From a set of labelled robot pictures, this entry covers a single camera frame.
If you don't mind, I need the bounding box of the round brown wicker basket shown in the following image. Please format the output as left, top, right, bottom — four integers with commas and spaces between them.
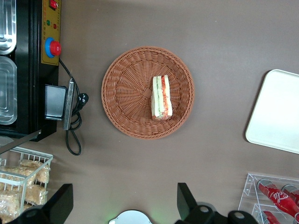
101, 46, 195, 140

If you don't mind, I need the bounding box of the clear acrylic bottle rack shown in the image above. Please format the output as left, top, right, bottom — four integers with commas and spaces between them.
238, 173, 299, 224

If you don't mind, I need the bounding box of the cream plastic tray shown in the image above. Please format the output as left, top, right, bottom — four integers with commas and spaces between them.
245, 69, 299, 154

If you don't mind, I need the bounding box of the plastic-wrapped sandwich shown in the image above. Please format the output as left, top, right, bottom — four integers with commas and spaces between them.
151, 74, 173, 122

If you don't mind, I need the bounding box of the aluminium foil container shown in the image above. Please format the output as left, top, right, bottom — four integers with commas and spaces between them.
0, 56, 18, 126
0, 0, 17, 56

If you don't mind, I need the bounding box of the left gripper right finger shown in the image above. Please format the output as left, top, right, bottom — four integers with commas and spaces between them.
175, 182, 257, 224

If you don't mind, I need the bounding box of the white wire rack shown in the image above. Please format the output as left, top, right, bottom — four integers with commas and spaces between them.
0, 146, 54, 224

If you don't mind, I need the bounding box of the red cola bottle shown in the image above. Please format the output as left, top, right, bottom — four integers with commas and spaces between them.
281, 184, 299, 206
261, 210, 281, 224
257, 179, 299, 214

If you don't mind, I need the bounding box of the clear bag of crispy snack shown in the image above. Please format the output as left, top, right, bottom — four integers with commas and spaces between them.
18, 159, 51, 184
24, 184, 49, 206
0, 190, 21, 217
0, 165, 37, 187

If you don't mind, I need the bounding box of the black machine with yellow panel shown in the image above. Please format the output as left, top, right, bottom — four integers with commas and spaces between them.
0, 0, 76, 154

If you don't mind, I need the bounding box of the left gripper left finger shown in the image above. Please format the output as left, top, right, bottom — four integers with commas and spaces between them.
14, 183, 74, 224

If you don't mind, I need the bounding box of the black power cable with plug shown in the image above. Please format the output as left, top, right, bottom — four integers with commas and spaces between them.
58, 57, 89, 156

